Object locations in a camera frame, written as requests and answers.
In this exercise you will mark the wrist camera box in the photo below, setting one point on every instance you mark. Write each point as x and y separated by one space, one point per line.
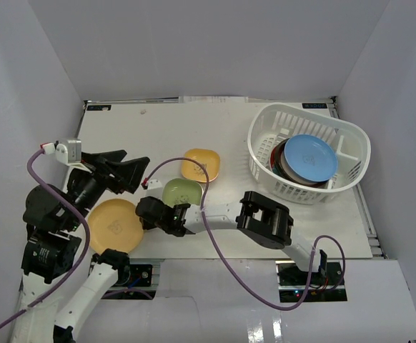
66 151
153 188

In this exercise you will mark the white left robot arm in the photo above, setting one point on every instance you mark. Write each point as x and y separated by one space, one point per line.
58 239

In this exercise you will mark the yellow square panda dish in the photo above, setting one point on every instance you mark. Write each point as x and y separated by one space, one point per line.
209 159

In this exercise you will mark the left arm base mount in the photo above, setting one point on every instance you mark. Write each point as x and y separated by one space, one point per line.
135 283

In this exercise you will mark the yellow round plate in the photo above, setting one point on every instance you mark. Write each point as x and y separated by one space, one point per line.
114 225

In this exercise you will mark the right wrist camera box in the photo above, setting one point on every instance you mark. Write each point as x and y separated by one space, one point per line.
153 188

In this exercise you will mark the white plastic dish bin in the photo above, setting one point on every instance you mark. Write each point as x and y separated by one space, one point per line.
275 122

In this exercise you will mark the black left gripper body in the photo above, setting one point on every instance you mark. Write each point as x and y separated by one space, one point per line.
105 171

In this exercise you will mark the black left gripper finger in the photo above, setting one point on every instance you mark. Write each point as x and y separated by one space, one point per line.
124 176
98 160

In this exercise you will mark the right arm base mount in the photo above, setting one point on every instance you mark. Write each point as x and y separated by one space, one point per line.
292 280

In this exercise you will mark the green square panda dish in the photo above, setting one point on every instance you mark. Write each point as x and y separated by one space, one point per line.
182 191

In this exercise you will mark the dark red rimmed round plate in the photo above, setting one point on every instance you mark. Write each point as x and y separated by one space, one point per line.
275 158

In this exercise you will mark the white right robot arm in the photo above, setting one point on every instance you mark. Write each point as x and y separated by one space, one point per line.
265 221

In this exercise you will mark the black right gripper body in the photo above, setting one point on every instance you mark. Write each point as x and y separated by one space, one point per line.
148 225

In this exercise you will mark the light blue round plate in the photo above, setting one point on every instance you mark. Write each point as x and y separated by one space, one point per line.
310 158

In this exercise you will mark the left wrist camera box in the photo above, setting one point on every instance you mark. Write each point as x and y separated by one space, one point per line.
66 151

